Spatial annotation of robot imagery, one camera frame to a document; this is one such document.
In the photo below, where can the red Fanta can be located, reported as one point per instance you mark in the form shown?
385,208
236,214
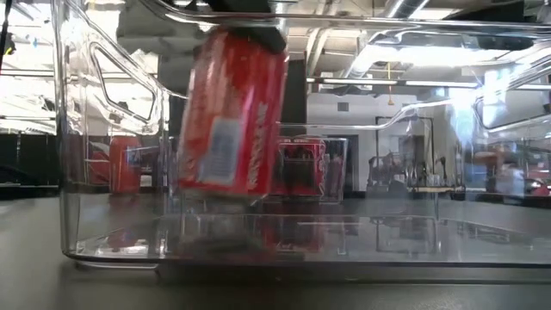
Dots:
228,120
124,168

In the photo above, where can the clear plastic bin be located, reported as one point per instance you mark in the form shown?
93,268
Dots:
344,241
338,172

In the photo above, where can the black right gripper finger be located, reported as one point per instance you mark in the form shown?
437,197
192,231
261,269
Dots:
267,41

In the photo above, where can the silver ventilation duct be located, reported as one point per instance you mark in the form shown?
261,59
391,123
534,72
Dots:
430,56

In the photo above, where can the black ceiling fixture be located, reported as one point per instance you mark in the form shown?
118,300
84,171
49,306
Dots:
6,43

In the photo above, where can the small wall vent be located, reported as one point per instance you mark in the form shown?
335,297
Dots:
343,107

